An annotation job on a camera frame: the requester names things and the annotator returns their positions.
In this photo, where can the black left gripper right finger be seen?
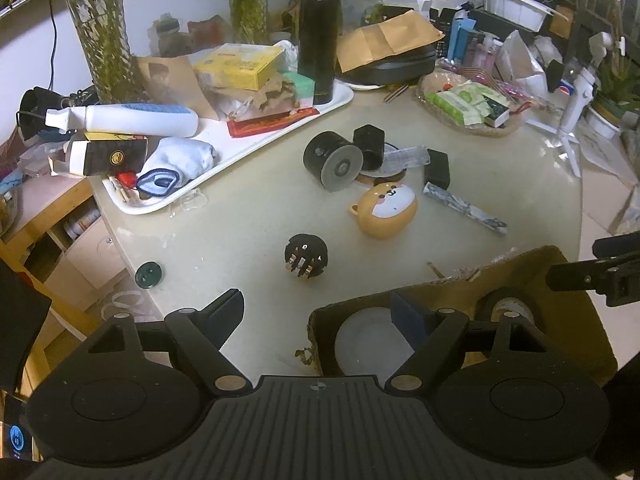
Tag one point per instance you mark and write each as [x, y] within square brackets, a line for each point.
[436, 338]

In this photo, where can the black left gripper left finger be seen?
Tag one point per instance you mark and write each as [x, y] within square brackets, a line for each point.
[199, 335]

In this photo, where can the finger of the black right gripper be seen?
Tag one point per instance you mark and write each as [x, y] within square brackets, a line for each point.
[615, 278]
[616, 246]

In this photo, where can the grey marbled stick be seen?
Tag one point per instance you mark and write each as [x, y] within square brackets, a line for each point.
[463, 207]

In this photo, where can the black round plug adapter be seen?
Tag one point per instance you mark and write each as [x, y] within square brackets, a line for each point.
[306, 255]

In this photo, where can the orange shiba dog case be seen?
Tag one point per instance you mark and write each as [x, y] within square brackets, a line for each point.
[385, 210]

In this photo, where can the black rectangular box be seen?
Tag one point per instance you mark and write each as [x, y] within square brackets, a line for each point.
[437, 171]

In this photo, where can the black tape roll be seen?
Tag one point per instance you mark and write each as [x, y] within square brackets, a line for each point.
[504, 299]

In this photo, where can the brown cardboard box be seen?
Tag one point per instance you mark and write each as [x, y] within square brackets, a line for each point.
[569, 319]

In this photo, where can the dark green round cap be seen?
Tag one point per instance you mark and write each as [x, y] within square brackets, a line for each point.
[148, 275]

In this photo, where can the white plastic tray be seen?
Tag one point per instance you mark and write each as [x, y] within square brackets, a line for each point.
[229, 151]

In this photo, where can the round wooden coaster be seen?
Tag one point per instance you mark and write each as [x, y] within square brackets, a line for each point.
[378, 177]

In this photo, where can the light blue rolled socks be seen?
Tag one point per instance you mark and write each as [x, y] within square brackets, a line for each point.
[174, 163]

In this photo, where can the clear plastic wrapper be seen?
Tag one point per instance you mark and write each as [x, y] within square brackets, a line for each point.
[395, 161]

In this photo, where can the black cylinder with grey cap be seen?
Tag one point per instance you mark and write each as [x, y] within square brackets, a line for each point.
[332, 160]

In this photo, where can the black hexagonal box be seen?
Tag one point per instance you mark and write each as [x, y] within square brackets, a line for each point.
[371, 141]

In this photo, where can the black yellow small box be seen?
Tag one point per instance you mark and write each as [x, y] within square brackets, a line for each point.
[105, 154]

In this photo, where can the red flat packet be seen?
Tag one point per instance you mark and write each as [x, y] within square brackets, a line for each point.
[267, 124]

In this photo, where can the white blue tube bottle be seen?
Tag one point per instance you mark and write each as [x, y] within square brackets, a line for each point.
[130, 118]

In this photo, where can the woven basket tray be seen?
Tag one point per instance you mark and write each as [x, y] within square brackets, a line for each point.
[469, 106]

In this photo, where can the black oval case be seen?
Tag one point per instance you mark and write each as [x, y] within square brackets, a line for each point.
[395, 69]

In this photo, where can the yellow cardboard box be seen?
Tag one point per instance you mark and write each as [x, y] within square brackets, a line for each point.
[239, 66]

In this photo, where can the brown paper envelope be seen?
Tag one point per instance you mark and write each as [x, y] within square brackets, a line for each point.
[373, 43]

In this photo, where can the glass vase with stems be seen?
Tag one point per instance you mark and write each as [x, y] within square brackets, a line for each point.
[101, 30]

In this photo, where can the black thermos bottle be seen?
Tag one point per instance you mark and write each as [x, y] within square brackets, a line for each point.
[318, 27]

